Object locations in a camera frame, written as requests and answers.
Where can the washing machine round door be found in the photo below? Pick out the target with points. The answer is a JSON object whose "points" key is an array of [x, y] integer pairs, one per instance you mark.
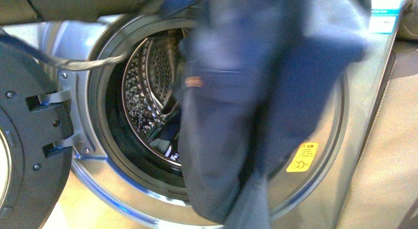
{"points": [[37, 168]]}

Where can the dark navy blue garment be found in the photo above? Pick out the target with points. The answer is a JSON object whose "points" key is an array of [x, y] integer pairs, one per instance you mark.
{"points": [[258, 75]]}

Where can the grey front-load washing machine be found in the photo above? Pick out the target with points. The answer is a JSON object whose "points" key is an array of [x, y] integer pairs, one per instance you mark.
{"points": [[116, 114]]}

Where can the yellow warning sticker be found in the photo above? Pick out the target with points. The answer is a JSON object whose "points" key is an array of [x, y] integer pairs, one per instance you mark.
{"points": [[303, 157]]}

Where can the grey cabinet beside washer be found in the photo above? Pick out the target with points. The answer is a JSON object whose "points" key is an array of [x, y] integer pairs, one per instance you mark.
{"points": [[383, 192]]}

